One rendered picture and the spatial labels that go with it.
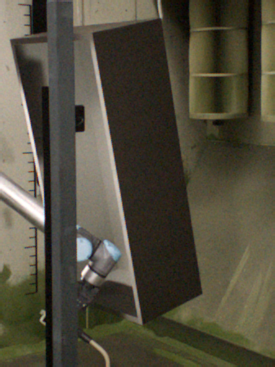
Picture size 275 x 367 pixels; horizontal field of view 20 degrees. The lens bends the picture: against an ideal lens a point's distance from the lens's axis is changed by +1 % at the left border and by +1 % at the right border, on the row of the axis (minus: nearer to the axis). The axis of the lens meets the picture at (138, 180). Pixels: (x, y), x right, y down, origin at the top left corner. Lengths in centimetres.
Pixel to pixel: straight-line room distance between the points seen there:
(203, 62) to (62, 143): 244
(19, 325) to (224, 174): 145
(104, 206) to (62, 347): 182
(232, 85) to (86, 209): 113
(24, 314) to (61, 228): 231
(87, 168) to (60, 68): 181
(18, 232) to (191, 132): 129
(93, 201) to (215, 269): 88
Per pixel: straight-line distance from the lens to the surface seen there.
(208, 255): 433
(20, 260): 414
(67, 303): 199
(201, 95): 429
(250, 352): 389
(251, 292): 402
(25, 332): 426
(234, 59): 428
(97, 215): 375
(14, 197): 288
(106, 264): 305
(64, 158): 192
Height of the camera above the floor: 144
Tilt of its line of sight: 7 degrees down
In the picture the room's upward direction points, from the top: straight up
